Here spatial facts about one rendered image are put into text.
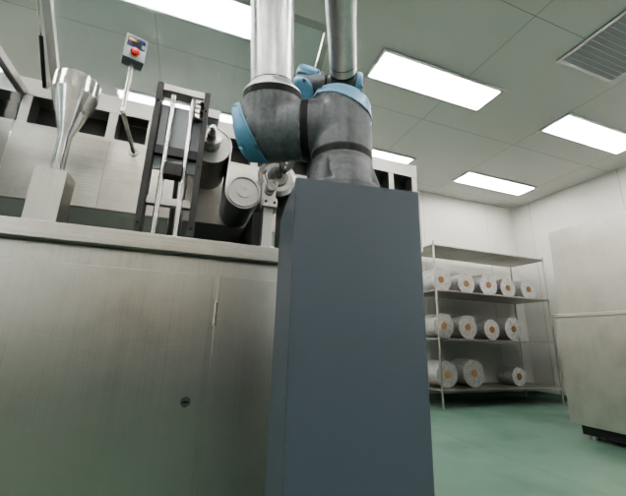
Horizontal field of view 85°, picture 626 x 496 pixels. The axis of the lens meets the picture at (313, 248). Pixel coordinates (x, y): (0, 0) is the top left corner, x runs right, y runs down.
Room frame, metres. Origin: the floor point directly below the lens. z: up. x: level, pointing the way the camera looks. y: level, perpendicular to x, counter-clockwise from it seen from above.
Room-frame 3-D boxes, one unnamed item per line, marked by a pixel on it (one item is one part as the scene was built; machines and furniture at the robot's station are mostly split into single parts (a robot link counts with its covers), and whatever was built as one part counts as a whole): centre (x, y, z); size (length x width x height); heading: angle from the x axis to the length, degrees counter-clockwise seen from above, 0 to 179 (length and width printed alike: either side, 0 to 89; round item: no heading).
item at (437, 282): (4.46, -2.19, 0.93); 1.83 x 0.53 x 1.85; 110
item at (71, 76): (1.04, 0.86, 1.50); 0.14 x 0.14 x 0.06
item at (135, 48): (1.03, 0.67, 1.66); 0.07 x 0.07 x 0.10; 36
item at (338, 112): (0.59, -0.04, 1.07); 0.13 x 0.12 x 0.14; 83
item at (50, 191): (1.04, 0.86, 1.19); 0.14 x 0.14 x 0.57
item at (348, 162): (0.59, -0.05, 0.95); 0.15 x 0.15 x 0.10
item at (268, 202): (1.13, 0.16, 1.05); 0.06 x 0.05 x 0.31; 20
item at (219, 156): (1.22, 0.42, 1.34); 0.25 x 0.14 x 0.14; 20
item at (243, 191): (1.26, 0.30, 1.18); 0.26 x 0.12 x 0.12; 20
